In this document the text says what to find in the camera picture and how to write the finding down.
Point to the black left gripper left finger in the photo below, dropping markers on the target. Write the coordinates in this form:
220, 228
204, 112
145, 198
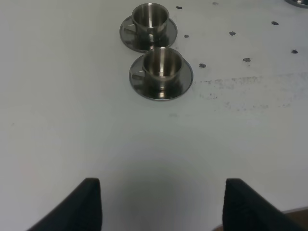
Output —
81, 210

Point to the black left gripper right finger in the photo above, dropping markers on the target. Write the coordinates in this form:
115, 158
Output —
246, 210

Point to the stainless steel teapot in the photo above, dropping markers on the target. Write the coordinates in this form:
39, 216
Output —
298, 3

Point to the near stainless steel teacup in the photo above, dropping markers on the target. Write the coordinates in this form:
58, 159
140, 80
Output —
160, 67

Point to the stainless steel teacup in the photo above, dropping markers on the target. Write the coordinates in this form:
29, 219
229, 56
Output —
149, 21
160, 67

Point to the far stainless steel teacup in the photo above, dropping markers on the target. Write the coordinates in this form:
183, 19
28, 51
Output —
149, 21

